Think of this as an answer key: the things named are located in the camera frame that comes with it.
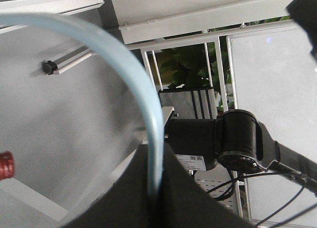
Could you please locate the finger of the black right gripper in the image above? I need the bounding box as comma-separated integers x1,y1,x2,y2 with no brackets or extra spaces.
286,0,317,60

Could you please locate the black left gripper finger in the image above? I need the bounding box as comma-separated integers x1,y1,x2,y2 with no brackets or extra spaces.
65,144,252,228

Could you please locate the red coke aluminium bottle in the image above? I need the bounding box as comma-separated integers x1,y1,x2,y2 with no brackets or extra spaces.
0,151,15,180

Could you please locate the light blue plastic basket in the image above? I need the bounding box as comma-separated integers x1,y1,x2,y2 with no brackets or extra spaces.
0,13,164,200

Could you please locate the grey fabric pocket organizer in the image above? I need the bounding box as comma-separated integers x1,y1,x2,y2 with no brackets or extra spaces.
158,87,217,119

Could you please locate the green leafy plant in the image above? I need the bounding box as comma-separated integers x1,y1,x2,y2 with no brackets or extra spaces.
159,15,290,113

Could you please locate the white metal shelving unit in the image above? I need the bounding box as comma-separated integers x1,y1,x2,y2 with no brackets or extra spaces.
0,0,292,44

